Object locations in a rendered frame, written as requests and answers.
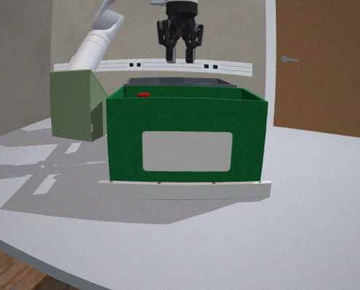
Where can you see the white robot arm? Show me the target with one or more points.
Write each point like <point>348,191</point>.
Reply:
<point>96,42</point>

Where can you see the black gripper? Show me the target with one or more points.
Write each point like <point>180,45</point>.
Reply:
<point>181,16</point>

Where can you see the green crate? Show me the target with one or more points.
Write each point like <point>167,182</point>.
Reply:
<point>173,136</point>

